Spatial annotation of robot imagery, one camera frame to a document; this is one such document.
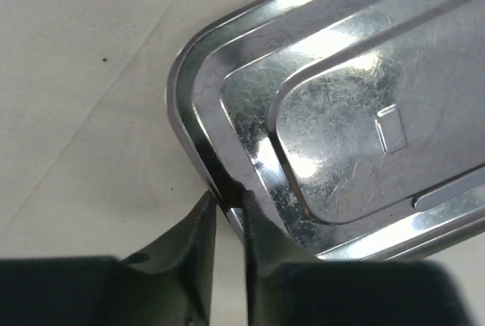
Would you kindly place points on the beige cloth wrap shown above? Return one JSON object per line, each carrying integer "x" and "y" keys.
{"x": 89, "y": 162}

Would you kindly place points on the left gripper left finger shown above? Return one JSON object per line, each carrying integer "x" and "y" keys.
{"x": 168, "y": 282}

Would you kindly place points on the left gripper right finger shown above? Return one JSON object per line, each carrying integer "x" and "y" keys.
{"x": 286, "y": 285}

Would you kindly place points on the steel instrument tray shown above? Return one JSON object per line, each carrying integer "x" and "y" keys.
{"x": 336, "y": 114}

